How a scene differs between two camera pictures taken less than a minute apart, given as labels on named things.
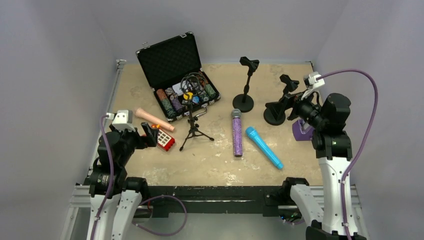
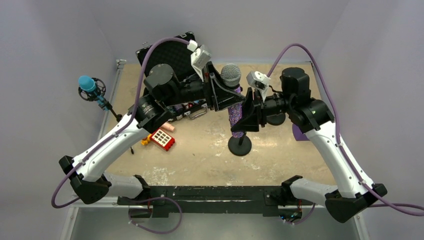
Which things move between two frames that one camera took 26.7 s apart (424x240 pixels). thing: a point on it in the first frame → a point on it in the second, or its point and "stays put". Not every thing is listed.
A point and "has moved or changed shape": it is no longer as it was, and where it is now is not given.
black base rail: x=184 y=201 stays put
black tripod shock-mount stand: x=190 y=83 → x=90 y=95
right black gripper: x=294 y=102 → x=261 y=110
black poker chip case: x=165 y=64 stays put
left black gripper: x=142 y=136 → x=210 y=91
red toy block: x=165 y=140 stays put
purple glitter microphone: x=236 y=115 → x=231 y=74
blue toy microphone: x=251 y=132 → x=88 y=84
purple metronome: x=300 y=133 stays put
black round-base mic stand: x=245 y=102 has moved or changed shape
